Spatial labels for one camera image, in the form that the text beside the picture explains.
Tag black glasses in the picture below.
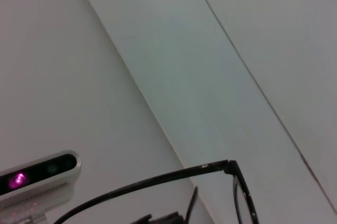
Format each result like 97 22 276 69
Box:
54 159 260 224

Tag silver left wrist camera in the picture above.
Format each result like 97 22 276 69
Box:
0 150 82 224

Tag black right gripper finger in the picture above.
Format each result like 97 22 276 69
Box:
153 212 186 224
133 215 153 224

